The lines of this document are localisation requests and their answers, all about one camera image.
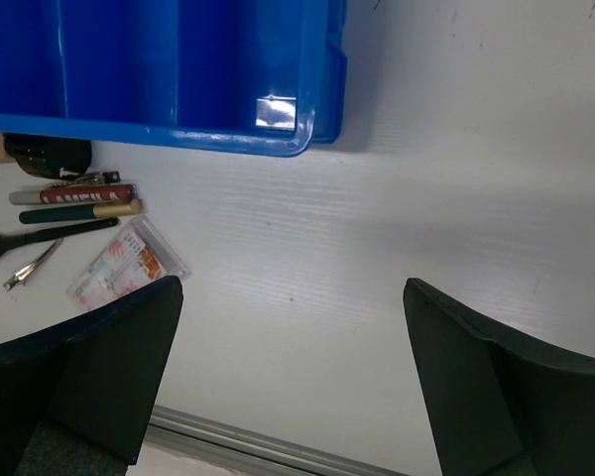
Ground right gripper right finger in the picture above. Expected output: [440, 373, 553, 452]
[403, 279, 595, 475]

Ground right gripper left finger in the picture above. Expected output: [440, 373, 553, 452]
[0, 276, 183, 475]

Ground black makeup brush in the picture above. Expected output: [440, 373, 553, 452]
[0, 218, 119, 258]

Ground silver hair clip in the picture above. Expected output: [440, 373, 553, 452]
[3, 238, 63, 292]

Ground clear packet with print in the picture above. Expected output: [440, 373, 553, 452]
[66, 215, 189, 311]

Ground blue compartment tray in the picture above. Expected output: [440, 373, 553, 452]
[0, 1, 347, 157]

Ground aluminium rail front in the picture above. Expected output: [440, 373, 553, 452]
[146, 406, 393, 475]

